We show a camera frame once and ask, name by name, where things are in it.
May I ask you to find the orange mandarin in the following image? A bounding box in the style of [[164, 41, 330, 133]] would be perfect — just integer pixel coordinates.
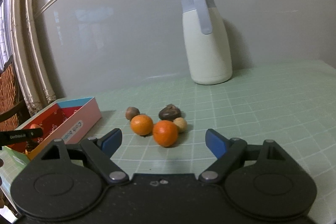
[[130, 114, 154, 136], [153, 120, 179, 147]]

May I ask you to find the green grid table mat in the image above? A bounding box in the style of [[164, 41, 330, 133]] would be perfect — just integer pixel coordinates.
[[0, 60, 336, 219]]

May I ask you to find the beige satin curtain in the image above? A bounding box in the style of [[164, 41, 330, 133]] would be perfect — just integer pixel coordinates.
[[10, 0, 56, 116]]

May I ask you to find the small tan round fruit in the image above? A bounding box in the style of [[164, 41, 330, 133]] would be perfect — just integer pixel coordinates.
[[173, 117, 188, 133]]

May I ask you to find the cream thermos jug blue lid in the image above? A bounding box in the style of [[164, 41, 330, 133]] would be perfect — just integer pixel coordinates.
[[181, 0, 233, 85]]

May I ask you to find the wooden bench orange cushion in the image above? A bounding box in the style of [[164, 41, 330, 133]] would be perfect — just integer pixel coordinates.
[[1, 56, 30, 131]]

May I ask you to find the reddish brown small fruit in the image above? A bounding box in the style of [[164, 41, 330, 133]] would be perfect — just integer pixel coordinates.
[[125, 106, 140, 121]]

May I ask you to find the dark brown wrinkled fruit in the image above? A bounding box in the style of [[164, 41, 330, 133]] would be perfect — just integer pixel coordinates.
[[158, 104, 182, 121]]

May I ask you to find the colourful red-lined cardboard box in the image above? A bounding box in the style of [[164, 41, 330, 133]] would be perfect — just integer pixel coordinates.
[[3, 97, 102, 165]]

